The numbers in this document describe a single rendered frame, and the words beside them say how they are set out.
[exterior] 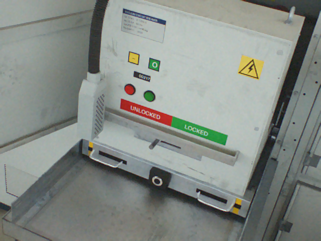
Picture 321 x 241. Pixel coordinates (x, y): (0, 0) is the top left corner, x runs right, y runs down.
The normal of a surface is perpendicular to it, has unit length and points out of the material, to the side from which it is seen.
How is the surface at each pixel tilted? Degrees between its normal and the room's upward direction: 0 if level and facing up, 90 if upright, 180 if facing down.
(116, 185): 0
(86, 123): 90
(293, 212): 90
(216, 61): 90
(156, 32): 90
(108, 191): 0
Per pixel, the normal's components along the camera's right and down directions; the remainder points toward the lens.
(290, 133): -0.38, 0.45
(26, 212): 0.14, -0.83
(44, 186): 0.91, 0.32
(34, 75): 0.73, 0.45
